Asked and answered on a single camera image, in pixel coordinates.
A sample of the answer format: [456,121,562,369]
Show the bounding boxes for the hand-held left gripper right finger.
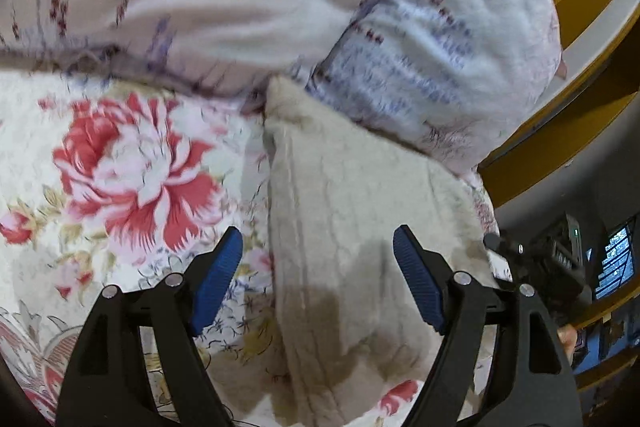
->
[393,225,583,427]

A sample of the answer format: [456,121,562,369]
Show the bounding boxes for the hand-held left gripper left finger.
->
[55,227,244,427]

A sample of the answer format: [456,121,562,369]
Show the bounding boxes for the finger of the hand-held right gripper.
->
[484,233,526,260]

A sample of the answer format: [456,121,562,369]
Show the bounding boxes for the beige cable-knit sweater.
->
[262,76,497,427]

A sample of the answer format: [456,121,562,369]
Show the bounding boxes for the barred window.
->
[592,216,640,300]

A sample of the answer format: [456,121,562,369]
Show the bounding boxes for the wooden shelf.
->
[572,284,640,390]

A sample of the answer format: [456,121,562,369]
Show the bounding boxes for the red floral bed sheet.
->
[0,69,501,427]

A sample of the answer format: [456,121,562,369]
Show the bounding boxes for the white blue-flowered pillow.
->
[305,0,565,175]

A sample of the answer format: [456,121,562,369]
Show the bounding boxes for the yellow wooden bed frame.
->
[477,0,640,210]

